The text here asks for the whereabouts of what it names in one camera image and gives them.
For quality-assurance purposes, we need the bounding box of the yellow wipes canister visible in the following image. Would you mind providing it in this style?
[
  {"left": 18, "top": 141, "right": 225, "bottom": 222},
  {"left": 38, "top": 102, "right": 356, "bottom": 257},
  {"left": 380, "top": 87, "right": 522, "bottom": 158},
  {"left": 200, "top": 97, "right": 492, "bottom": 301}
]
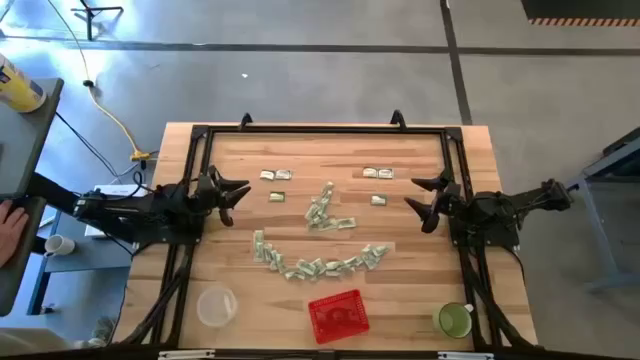
[{"left": 0, "top": 52, "right": 48, "bottom": 114}]

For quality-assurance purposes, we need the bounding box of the red plastic slotted basket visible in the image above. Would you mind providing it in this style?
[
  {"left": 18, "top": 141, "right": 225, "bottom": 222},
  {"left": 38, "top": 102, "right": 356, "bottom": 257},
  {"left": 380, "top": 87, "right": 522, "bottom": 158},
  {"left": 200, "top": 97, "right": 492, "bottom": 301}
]
[{"left": 307, "top": 288, "right": 371, "bottom": 346}]

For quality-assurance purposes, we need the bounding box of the blue grey low cart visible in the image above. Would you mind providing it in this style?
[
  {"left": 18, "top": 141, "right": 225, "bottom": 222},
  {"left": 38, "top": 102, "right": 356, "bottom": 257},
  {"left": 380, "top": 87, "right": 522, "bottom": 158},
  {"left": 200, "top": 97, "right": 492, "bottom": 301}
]
[{"left": 27, "top": 209, "right": 136, "bottom": 317}]

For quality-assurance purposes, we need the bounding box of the thin black floor cable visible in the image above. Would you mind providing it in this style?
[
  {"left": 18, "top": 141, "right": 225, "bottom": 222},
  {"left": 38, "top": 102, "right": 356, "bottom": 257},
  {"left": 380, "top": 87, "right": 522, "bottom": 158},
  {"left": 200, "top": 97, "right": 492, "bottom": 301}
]
[{"left": 53, "top": 111, "right": 122, "bottom": 182}]

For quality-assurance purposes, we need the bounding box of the person's hand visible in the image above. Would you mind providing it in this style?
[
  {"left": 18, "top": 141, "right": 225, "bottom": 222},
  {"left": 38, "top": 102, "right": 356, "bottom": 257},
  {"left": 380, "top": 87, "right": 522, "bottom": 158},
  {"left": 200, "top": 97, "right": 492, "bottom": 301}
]
[{"left": 0, "top": 199, "right": 30, "bottom": 269}]

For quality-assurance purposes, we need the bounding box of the green mug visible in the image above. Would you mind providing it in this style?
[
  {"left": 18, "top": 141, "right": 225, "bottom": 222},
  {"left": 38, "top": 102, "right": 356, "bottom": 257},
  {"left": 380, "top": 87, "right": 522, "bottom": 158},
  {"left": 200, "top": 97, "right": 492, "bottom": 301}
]
[{"left": 431, "top": 301, "right": 475, "bottom": 341}]

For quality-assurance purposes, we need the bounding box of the dark grey desk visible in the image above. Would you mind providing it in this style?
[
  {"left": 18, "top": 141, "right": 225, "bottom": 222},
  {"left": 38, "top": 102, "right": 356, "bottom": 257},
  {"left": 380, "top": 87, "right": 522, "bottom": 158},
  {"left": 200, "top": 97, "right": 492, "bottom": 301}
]
[{"left": 0, "top": 77, "right": 65, "bottom": 317}]

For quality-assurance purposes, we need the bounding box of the silver bracket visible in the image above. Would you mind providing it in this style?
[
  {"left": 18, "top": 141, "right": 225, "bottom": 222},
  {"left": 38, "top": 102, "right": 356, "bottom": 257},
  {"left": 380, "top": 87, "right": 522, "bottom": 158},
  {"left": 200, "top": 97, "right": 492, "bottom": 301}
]
[
  {"left": 158, "top": 349, "right": 217, "bottom": 360},
  {"left": 437, "top": 351, "right": 496, "bottom": 360}
]

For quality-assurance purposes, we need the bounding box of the yellow extension cable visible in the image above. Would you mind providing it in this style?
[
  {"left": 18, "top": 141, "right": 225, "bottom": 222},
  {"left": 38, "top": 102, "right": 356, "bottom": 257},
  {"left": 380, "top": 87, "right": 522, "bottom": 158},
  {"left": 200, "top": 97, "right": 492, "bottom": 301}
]
[{"left": 47, "top": 0, "right": 152, "bottom": 162}]

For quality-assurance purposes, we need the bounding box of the blue grey metal table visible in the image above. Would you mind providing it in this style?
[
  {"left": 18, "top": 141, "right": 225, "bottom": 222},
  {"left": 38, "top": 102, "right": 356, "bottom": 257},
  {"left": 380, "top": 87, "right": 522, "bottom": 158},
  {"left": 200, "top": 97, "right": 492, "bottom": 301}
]
[{"left": 567, "top": 127, "right": 640, "bottom": 295}]

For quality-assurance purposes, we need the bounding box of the white mug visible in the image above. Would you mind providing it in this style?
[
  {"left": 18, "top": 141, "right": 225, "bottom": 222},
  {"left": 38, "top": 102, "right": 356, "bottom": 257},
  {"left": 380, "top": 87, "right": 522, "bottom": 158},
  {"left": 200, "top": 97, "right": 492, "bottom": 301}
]
[{"left": 43, "top": 233, "right": 77, "bottom": 259}]

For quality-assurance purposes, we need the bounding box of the black desk leg bar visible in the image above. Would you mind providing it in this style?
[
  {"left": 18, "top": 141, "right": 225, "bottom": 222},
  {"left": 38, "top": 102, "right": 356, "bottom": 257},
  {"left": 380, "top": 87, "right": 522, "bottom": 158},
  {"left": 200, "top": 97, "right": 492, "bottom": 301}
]
[{"left": 27, "top": 172, "right": 89, "bottom": 216}]

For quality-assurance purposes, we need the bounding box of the black mat hazard stripe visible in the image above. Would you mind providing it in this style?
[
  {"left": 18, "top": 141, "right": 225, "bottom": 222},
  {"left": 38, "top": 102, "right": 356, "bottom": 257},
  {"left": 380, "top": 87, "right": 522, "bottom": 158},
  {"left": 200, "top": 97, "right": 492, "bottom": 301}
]
[{"left": 519, "top": 0, "right": 640, "bottom": 27}]

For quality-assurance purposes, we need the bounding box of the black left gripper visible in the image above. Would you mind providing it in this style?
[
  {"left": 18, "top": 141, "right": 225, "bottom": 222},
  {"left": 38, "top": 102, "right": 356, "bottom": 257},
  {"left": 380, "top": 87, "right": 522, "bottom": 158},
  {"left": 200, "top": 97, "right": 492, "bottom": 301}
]
[{"left": 192, "top": 165, "right": 253, "bottom": 217}]

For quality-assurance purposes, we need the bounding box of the black tripod stand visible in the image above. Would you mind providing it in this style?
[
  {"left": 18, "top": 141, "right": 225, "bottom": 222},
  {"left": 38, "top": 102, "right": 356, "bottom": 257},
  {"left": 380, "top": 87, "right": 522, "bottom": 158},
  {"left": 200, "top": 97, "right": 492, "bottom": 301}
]
[{"left": 69, "top": 0, "right": 125, "bottom": 42}]

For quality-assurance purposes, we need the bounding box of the clear round plastic container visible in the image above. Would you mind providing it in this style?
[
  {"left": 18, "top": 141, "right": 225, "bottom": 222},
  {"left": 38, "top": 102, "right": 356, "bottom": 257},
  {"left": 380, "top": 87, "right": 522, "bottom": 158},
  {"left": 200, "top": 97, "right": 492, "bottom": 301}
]
[{"left": 195, "top": 285, "right": 239, "bottom": 329}]

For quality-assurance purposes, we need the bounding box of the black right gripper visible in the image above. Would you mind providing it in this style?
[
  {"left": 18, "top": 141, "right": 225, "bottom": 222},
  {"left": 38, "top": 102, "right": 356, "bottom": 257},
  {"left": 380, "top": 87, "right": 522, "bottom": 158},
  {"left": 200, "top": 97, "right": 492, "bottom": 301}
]
[{"left": 403, "top": 168, "right": 462, "bottom": 222}]

